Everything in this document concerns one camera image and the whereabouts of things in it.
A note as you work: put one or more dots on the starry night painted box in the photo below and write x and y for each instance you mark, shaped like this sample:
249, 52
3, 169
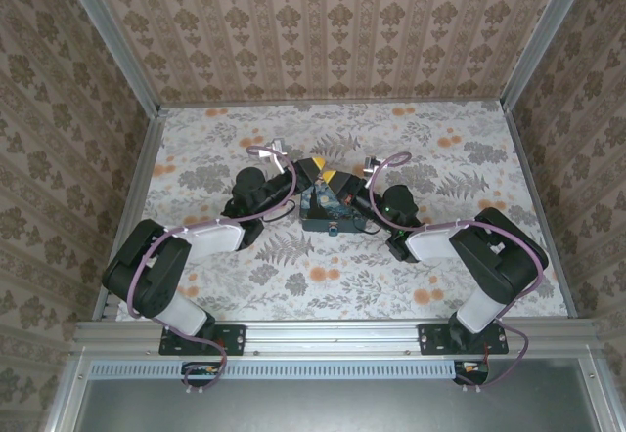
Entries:
318, 207

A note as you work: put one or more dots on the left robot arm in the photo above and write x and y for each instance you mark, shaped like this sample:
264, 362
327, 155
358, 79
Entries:
156, 280

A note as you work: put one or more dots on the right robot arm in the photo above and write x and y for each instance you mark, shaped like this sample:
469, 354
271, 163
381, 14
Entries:
504, 256

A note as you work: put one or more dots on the floral patterned table cover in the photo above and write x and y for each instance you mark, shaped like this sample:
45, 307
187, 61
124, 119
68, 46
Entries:
342, 275

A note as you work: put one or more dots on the small circuit board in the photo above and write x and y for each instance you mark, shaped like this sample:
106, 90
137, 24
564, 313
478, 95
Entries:
203, 369
472, 368

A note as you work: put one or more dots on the grey metal panel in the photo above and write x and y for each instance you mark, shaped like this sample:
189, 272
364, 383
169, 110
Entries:
318, 407

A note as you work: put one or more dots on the aluminium frame side rail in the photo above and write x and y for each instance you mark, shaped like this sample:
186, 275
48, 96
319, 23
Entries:
533, 187
147, 158

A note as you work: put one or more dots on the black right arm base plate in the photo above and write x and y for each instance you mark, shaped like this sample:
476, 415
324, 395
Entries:
433, 339

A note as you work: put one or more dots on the aluminium frame cross rail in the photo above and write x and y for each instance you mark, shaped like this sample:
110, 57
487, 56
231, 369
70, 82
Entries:
332, 336

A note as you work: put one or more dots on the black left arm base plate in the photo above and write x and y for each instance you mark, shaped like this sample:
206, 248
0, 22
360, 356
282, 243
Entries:
235, 339

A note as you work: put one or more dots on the aluminium frame post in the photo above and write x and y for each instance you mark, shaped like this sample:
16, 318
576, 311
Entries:
543, 36
112, 46

